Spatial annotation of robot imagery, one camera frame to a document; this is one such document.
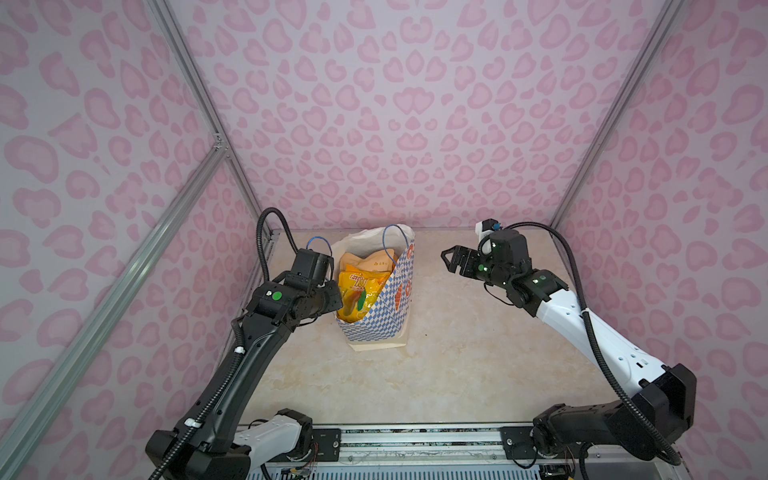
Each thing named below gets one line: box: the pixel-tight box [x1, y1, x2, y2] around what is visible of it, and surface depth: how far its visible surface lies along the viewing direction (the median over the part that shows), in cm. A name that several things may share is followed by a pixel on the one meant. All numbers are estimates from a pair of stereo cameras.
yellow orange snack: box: [337, 264, 391, 323], surface depth 76 cm
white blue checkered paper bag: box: [332, 224, 415, 351], surface depth 82 cm
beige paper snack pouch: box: [339, 249, 395, 274], surface depth 86 cm
